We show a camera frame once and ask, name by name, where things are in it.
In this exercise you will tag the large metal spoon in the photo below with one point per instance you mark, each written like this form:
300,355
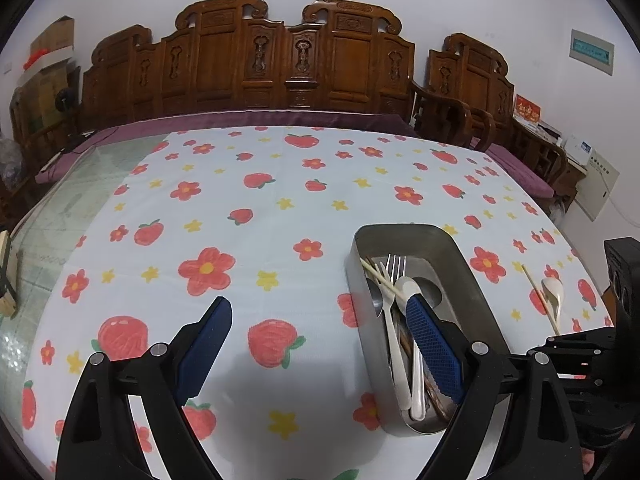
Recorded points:
430,292

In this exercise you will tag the metal fork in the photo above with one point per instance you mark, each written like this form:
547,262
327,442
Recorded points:
395,272

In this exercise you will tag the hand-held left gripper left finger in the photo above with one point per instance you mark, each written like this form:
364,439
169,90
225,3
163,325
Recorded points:
210,345

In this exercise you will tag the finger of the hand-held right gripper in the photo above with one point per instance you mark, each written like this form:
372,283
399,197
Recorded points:
585,342
595,371

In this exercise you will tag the white wall cabinet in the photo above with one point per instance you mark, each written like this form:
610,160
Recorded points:
597,185

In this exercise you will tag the small metal spoon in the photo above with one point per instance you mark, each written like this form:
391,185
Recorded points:
375,297

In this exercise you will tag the small purple seat cushion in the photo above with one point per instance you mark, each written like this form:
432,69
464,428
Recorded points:
520,172

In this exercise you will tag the carved wooden bench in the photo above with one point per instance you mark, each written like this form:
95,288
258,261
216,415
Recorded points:
220,65

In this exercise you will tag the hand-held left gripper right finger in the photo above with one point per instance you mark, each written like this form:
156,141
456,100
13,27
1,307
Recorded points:
435,350

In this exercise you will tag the wall electrical panel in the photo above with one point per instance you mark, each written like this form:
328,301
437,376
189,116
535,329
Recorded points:
592,52

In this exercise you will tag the strawberry printed tablecloth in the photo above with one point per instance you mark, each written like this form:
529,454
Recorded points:
225,200

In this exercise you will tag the clear plastic bag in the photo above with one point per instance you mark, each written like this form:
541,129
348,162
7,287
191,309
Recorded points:
9,162

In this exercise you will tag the white cardboard box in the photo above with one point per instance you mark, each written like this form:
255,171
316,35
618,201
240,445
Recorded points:
580,142

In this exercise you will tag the carved wooden armchair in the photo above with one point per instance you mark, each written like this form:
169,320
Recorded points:
475,75

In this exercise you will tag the rectangular metal tray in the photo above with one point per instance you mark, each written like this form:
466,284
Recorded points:
450,245

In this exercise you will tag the red box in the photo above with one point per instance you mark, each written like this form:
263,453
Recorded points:
527,108

